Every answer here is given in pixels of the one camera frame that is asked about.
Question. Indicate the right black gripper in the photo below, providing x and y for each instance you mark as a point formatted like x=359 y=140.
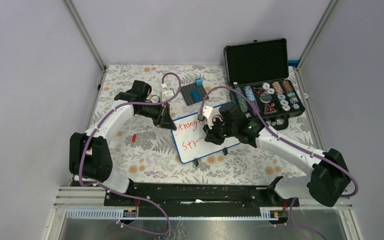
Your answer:
x=211 y=135

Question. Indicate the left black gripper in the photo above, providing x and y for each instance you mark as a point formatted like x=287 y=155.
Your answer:
x=166 y=121

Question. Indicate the blue framed whiteboard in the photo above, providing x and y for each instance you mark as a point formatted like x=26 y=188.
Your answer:
x=189 y=130

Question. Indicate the black poker chip case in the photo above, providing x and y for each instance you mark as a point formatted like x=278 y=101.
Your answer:
x=259 y=73

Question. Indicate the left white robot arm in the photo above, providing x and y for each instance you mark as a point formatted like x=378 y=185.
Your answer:
x=89 y=153

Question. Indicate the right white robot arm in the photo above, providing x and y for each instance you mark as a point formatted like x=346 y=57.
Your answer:
x=326 y=173

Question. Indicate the blue lego brick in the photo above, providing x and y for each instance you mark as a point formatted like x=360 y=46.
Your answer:
x=199 y=82

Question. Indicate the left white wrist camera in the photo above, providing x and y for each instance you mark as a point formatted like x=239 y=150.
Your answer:
x=166 y=93

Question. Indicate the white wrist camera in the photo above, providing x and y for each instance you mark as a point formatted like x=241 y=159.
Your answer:
x=206 y=113
x=166 y=93

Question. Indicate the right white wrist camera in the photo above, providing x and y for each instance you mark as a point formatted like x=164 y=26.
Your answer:
x=206 y=113

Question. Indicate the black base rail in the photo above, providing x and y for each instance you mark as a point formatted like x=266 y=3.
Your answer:
x=199 y=200

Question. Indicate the blue corner bracket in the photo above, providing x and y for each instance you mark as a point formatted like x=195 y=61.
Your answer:
x=293 y=63

